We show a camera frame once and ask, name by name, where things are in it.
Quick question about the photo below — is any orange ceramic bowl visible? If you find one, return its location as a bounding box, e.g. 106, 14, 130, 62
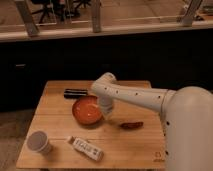
72, 95, 102, 125

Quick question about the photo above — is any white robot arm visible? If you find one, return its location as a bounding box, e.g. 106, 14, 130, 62
91, 72, 213, 171

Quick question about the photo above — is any dark red chili pepper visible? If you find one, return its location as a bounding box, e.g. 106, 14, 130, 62
119, 122, 143, 130

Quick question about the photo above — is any white tube with label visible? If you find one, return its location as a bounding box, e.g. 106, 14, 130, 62
67, 136, 104, 161

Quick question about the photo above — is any white paper cup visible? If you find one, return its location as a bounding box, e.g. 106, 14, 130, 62
27, 131, 52, 155

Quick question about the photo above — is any black office chair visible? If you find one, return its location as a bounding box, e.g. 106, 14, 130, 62
30, 0, 91, 24

